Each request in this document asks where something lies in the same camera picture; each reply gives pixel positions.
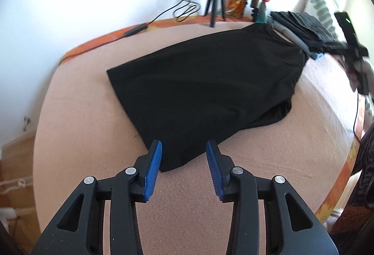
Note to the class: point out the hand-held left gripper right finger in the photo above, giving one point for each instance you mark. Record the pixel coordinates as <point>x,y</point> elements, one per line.
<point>214,171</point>

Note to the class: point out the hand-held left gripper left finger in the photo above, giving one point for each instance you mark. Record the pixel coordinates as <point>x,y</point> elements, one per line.
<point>153,168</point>

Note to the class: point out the black pants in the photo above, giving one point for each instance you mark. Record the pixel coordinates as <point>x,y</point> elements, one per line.
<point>204,88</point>

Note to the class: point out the pink bed blanket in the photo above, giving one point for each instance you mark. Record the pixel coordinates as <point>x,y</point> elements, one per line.
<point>181,138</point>

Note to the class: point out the stack of folded dark clothes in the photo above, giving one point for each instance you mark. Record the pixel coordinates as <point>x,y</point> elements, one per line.
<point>306,30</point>

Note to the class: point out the striped pillow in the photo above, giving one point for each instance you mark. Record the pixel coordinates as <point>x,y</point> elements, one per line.
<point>321,4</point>

